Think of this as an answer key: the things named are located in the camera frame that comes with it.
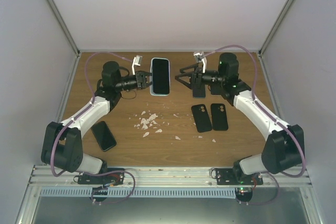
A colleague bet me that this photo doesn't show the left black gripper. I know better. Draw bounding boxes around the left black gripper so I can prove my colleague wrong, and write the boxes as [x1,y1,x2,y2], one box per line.
[115,70,161,92]

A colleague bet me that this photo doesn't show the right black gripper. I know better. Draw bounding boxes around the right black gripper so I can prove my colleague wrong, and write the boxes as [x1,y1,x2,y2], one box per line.
[175,63,225,90]

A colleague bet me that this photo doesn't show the black phone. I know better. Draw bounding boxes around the black phone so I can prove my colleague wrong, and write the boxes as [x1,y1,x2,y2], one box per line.
[91,121,117,152]
[192,89,206,99]

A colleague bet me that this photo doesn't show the black phone case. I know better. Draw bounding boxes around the black phone case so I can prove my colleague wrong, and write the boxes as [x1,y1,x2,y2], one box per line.
[191,104,213,133]
[211,103,228,131]

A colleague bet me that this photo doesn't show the black smartphone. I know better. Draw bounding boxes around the black smartphone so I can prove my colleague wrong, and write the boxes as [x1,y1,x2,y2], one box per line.
[209,85,223,95]

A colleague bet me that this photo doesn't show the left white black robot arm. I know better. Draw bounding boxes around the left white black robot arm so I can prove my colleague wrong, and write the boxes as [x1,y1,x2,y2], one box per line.
[41,61,152,184]

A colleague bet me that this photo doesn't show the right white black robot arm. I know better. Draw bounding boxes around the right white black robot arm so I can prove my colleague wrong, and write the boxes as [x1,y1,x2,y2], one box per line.
[175,52,306,185]

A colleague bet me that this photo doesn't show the white debris pile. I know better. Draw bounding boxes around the white debris pile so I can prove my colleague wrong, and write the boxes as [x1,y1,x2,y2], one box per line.
[125,100,217,144]

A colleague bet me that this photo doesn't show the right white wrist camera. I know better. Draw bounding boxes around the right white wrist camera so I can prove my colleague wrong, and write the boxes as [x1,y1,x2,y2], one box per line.
[193,51,207,73]

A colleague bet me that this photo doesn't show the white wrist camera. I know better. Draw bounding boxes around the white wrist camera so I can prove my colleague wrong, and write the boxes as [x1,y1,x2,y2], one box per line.
[193,51,207,73]
[131,55,143,75]

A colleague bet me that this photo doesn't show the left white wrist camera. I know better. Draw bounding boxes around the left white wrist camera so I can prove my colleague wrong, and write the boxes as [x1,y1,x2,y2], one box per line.
[131,55,143,75]

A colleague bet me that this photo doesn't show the aluminium front rail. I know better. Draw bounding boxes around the aluminium front rail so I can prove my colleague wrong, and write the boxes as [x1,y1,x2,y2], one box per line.
[28,165,312,187]

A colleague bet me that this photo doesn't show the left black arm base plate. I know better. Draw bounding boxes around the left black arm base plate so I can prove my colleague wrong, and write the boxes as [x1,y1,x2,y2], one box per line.
[74,168,125,186]

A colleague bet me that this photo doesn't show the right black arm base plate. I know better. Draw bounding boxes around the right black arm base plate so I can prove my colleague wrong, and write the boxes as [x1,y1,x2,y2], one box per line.
[209,168,264,186]

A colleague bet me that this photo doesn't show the left aluminium frame post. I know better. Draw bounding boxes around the left aluminium frame post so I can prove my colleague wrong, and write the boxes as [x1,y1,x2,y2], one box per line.
[45,0,80,58]

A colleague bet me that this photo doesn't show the aluminium frame post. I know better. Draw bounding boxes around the aluminium frame post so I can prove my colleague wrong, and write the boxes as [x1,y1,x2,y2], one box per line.
[258,0,296,58]
[45,0,80,58]

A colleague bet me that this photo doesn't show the right aluminium frame post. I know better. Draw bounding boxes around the right aluminium frame post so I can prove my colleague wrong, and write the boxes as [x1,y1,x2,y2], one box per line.
[258,0,296,58]

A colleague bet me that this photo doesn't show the slotted grey cable duct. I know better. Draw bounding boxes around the slotted grey cable duct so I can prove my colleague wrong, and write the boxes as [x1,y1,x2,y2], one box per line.
[40,187,236,199]

